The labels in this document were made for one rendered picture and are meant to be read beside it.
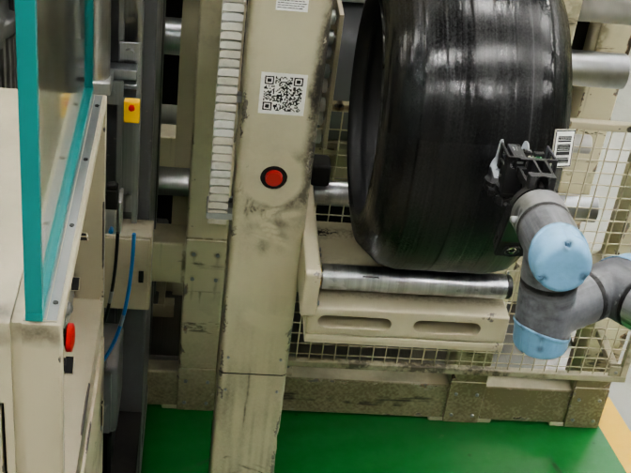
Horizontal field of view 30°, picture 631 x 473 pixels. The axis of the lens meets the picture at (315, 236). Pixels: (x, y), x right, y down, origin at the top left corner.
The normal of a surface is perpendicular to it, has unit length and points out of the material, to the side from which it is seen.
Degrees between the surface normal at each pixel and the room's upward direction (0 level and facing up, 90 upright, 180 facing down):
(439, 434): 0
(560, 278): 84
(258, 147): 90
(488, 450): 0
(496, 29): 36
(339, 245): 0
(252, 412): 90
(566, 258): 85
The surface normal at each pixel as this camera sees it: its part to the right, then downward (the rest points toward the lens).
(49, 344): 0.05, 0.56
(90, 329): 0.11, -0.83
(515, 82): 0.11, -0.05
